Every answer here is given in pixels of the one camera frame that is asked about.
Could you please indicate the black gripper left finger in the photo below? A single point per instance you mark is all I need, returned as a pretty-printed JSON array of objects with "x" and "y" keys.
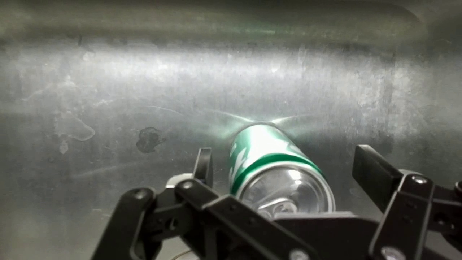
[{"x": 164, "y": 225}]

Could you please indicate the green soda can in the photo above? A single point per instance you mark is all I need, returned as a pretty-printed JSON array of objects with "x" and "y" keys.
[{"x": 269, "y": 159}]

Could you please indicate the stainless steel double sink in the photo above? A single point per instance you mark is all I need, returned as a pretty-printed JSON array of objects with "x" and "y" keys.
[{"x": 145, "y": 87}]

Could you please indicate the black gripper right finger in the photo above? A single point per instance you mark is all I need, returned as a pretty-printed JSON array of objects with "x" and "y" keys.
[{"x": 409, "y": 211}]

